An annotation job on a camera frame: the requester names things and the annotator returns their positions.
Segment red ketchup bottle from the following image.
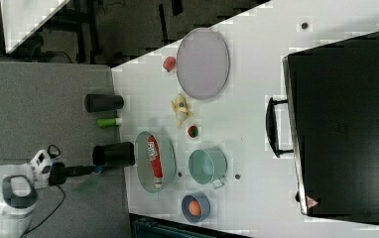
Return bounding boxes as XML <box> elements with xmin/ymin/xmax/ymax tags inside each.
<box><xmin>147</xmin><ymin>136</ymin><xmax>163</xmax><ymax>189</ymax></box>

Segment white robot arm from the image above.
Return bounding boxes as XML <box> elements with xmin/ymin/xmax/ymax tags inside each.
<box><xmin>0</xmin><ymin>150</ymin><xmax>52</xmax><ymax>238</ymax></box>

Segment green oval strainer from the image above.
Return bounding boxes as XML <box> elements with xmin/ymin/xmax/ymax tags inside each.
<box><xmin>135</xmin><ymin>131</ymin><xmax>177</xmax><ymax>193</ymax></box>

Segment small red cap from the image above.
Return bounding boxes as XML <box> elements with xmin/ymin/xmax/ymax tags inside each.
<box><xmin>188</xmin><ymin>125</ymin><xmax>199</xmax><ymax>138</ymax></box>

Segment peeled toy banana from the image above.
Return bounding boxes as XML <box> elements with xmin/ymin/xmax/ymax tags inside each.
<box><xmin>171</xmin><ymin>93</ymin><xmax>193</xmax><ymax>126</ymax></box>

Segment teal green cup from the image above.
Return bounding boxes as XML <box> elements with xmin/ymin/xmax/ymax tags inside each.
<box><xmin>189</xmin><ymin>147</ymin><xmax>227</xmax><ymax>189</ymax></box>

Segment red toy strawberry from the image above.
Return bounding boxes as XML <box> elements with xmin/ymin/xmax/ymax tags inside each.
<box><xmin>163</xmin><ymin>57</ymin><xmax>177</xmax><ymax>71</ymax></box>

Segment round grey plate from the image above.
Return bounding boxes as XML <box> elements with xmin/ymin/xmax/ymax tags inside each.
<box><xmin>177</xmin><ymin>28</ymin><xmax>230</xmax><ymax>100</ymax></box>

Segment black round pot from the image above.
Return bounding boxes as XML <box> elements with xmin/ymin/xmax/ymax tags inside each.
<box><xmin>92</xmin><ymin>142</ymin><xmax>135</xmax><ymax>168</ymax></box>

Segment green toy vegetable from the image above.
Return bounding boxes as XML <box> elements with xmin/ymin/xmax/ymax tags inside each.
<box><xmin>96</xmin><ymin>118</ymin><xmax>122</xmax><ymax>128</ymax></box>

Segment orange toy fruit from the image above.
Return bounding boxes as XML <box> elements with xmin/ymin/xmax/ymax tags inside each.
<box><xmin>189</xmin><ymin>200</ymin><xmax>201</xmax><ymax>216</ymax></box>

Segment blue bowl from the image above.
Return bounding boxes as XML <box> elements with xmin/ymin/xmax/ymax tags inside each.
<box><xmin>182</xmin><ymin>191</ymin><xmax>210</xmax><ymax>223</ymax></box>

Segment dark grey cup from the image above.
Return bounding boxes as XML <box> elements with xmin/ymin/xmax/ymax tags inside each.
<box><xmin>84</xmin><ymin>94</ymin><xmax>124</xmax><ymax>112</ymax></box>

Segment green slotted spatula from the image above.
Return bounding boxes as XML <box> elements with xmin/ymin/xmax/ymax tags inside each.
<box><xmin>66</xmin><ymin>166</ymin><xmax>104</xmax><ymax>192</ymax></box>

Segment silver toaster oven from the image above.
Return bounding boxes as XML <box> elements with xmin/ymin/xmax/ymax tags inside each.
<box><xmin>282</xmin><ymin>31</ymin><xmax>379</xmax><ymax>225</ymax></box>

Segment black cable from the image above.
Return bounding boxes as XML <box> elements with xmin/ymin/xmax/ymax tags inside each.
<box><xmin>20</xmin><ymin>144</ymin><xmax>67</xmax><ymax>238</ymax></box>

